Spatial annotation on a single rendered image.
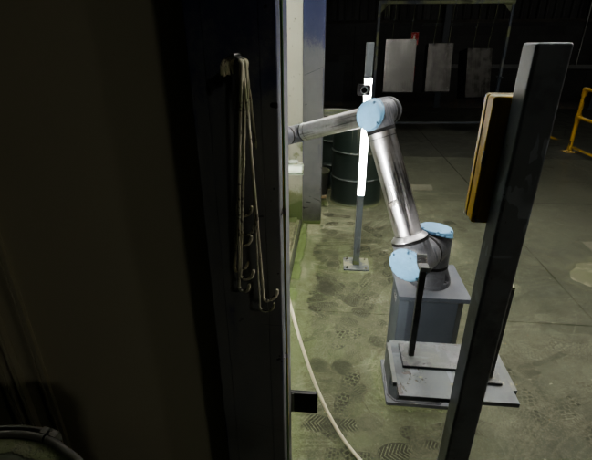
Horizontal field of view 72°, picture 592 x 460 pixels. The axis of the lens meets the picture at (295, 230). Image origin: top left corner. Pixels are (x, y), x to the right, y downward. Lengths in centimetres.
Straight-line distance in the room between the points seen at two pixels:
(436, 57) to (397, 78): 80
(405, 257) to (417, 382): 60
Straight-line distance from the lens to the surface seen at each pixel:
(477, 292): 99
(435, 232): 182
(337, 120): 194
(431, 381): 126
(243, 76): 81
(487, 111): 91
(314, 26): 374
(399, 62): 861
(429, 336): 202
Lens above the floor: 164
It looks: 25 degrees down
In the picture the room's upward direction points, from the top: straight up
